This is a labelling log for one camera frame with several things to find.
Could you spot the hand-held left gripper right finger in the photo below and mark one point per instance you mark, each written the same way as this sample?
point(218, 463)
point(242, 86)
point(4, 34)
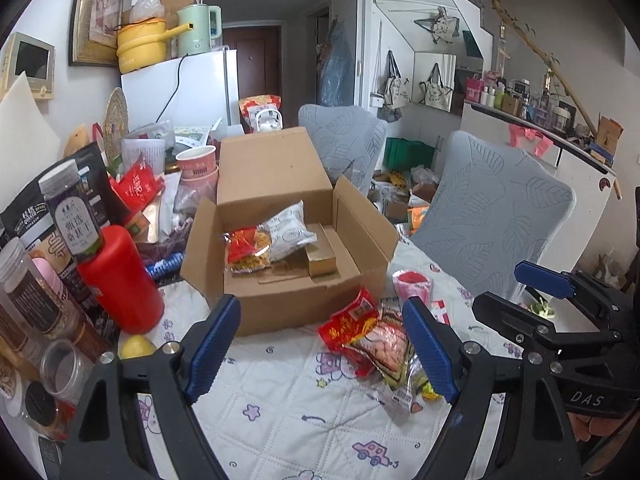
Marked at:
point(430, 350)

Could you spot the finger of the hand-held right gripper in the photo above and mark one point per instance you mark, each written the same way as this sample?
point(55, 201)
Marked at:
point(542, 277)
point(510, 315)

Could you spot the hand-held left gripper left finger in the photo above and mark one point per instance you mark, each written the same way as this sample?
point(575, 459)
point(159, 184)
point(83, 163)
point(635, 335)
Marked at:
point(212, 350)

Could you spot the clear silver snack packet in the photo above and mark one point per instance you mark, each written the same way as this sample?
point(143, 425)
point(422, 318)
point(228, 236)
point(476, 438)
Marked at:
point(400, 400)

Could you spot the pink jelly cup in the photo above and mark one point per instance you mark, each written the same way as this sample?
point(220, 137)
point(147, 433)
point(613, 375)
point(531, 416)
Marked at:
point(412, 287)

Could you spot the brown cardboard box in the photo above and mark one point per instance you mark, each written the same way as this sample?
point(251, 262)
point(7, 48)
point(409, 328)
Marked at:
point(280, 310)

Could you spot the red yellow-print snack packet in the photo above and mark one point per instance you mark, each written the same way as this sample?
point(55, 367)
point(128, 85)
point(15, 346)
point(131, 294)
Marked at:
point(345, 322)

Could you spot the clear waffle packet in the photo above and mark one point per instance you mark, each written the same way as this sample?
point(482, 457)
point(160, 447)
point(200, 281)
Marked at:
point(257, 260)

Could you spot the small gold box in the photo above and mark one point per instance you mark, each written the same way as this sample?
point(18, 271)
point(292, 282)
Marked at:
point(320, 262)

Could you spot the white bread-print snack packet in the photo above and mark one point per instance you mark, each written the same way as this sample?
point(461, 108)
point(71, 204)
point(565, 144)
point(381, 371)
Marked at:
point(290, 230)

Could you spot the person's right hand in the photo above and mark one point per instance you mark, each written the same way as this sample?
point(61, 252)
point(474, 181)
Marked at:
point(597, 437)

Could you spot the green slipper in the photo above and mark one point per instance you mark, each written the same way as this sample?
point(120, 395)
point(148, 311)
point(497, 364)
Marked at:
point(542, 309)

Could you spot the red white label packet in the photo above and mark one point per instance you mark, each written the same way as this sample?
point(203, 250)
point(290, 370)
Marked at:
point(439, 312)

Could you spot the white cabinet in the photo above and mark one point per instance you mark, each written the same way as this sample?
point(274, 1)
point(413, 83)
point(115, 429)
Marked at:
point(585, 220)

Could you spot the yellow lemon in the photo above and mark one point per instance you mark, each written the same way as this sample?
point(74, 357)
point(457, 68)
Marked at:
point(137, 347)

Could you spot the grey covered chair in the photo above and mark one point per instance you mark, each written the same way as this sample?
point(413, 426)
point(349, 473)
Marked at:
point(490, 210)
point(340, 135)

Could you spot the white quilted printed tablecloth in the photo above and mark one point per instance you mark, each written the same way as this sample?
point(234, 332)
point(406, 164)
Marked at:
point(280, 410)

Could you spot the blue comb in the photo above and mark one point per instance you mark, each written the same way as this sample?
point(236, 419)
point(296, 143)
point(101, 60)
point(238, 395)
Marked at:
point(167, 264)

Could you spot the red plastic canister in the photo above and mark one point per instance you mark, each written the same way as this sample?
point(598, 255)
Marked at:
point(122, 280)

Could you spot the pink ribbon bow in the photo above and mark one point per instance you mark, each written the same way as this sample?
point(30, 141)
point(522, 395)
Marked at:
point(537, 140)

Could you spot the empty clear plastic jar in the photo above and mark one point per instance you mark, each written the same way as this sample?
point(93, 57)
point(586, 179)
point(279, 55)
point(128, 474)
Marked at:
point(65, 370)

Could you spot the small open cardboard carton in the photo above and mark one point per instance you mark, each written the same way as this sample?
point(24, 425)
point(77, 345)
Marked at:
point(609, 137)

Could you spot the row of cosmetic bottles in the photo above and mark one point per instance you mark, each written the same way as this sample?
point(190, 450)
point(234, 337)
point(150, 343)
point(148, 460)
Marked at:
point(525, 102)

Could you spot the black lid jar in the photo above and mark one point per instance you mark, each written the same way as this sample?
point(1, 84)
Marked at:
point(42, 402)

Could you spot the pink bottle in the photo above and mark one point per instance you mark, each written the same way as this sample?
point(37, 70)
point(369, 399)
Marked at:
point(47, 280)

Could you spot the red foil packet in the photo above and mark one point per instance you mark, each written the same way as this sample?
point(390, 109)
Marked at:
point(137, 185)

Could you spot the green crate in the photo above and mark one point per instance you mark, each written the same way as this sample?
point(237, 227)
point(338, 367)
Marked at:
point(407, 152)

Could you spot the clear jar brown label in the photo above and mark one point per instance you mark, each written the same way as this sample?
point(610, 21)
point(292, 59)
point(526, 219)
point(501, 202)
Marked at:
point(30, 305)

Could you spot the clear jar dark label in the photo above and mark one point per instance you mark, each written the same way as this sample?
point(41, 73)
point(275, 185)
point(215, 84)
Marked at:
point(75, 215)

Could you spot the bamboo pole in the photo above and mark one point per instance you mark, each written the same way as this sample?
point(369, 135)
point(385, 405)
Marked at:
point(545, 57)

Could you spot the white printed tote bag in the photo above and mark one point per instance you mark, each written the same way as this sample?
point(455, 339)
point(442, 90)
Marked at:
point(396, 90)

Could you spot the large red snack bag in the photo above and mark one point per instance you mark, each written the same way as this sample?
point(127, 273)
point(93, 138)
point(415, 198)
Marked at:
point(250, 105)

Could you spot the round woven fan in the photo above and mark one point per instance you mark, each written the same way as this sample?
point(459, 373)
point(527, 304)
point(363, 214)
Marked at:
point(117, 120)

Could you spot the white fridge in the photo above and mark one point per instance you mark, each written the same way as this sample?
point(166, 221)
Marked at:
point(205, 90)

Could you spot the white foam board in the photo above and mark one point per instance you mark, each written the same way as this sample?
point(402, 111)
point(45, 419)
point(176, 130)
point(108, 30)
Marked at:
point(25, 125)

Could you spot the blue plastic bag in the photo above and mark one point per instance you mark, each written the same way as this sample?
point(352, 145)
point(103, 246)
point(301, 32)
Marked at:
point(340, 65)

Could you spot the brown door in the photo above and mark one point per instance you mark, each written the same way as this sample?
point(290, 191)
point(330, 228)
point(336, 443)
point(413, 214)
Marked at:
point(250, 55)

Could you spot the yellow cooking pot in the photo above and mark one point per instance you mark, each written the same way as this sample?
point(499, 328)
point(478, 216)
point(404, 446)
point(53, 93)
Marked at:
point(140, 47)

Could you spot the light green electric kettle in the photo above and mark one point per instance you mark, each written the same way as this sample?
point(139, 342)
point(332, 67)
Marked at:
point(195, 30)

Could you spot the plain cardboard storage box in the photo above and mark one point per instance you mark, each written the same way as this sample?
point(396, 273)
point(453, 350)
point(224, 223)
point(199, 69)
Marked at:
point(180, 5)

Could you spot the white plastic bag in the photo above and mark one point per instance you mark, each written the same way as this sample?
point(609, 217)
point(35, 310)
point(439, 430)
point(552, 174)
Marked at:
point(145, 10)

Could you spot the gold framed picture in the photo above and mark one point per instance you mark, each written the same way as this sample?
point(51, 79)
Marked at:
point(97, 10)

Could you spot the beige wall intercom panel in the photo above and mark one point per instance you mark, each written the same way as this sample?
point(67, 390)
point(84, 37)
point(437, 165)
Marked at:
point(27, 60)

